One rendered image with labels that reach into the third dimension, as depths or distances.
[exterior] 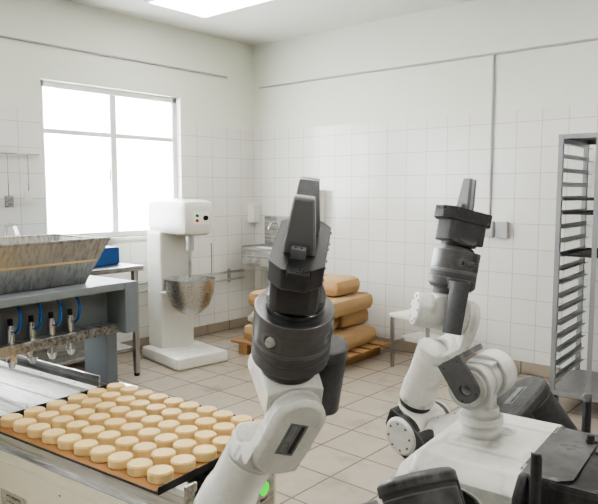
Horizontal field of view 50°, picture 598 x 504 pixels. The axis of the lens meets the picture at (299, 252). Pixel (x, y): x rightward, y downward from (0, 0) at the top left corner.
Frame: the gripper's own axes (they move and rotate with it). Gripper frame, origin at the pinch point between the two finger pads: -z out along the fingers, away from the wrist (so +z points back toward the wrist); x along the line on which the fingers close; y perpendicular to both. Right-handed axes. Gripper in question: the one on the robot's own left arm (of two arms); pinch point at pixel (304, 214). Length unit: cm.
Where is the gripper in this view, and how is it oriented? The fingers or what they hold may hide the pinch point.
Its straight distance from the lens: 65.2
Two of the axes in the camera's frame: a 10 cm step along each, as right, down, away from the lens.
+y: 9.9, 1.4, -0.6
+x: 1.2, -4.6, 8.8
